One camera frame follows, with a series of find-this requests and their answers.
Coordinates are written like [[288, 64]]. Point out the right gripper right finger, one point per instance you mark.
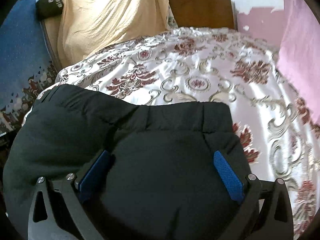
[[265, 210]]

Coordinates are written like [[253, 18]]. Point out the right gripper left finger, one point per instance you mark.
[[57, 211]]

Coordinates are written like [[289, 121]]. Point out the black padded jacket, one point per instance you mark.
[[163, 184]]

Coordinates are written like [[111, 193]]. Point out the floral satin bedspread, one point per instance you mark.
[[184, 65]]

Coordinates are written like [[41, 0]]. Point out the pink curtain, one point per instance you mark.
[[299, 53]]

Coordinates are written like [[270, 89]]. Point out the blue fabric wardrobe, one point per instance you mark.
[[26, 66]]

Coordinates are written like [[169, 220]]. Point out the wooden headboard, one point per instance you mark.
[[203, 13]]

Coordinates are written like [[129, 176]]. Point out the yellow hanging sheet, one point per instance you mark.
[[89, 25]]

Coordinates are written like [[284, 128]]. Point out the black hanging bag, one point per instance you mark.
[[48, 8]]

